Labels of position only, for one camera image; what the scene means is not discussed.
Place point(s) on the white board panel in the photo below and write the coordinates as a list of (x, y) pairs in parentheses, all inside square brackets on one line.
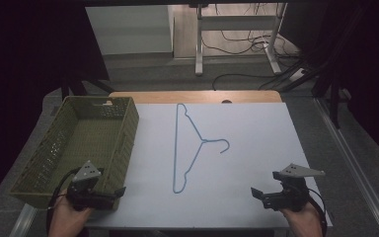
[(128, 29)]

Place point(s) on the person's right hand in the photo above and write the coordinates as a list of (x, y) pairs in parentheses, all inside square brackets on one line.
[(304, 223)]

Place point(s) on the olive green plastic basket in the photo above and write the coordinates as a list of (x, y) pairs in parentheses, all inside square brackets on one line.
[(92, 138)]

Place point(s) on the dark table grommet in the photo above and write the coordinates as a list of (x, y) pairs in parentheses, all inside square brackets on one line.
[(226, 101)]

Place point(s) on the white table mat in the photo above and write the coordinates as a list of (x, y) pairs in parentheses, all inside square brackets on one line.
[(250, 131)]

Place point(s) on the silver metal rail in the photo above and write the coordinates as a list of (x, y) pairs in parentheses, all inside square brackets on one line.
[(355, 168), (23, 222)]

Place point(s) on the white metal desk frame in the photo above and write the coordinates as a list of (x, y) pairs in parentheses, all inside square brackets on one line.
[(237, 23)]

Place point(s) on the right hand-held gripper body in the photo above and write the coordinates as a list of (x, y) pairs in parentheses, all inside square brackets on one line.
[(294, 192)]

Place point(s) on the person's left hand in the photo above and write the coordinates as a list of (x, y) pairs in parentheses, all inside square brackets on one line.
[(64, 220)]

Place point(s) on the white power strip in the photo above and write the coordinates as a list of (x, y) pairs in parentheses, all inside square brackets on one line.
[(298, 74)]

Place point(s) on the black curtain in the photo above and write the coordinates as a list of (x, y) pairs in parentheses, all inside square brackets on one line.
[(23, 65), (368, 65)]

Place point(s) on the black metal stand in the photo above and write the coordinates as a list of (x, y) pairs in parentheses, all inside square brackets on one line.
[(334, 102), (75, 86)]

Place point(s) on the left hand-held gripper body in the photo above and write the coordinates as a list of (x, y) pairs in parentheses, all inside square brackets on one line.
[(86, 173)]

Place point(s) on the wooden table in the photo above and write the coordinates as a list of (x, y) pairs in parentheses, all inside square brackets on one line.
[(194, 97)]

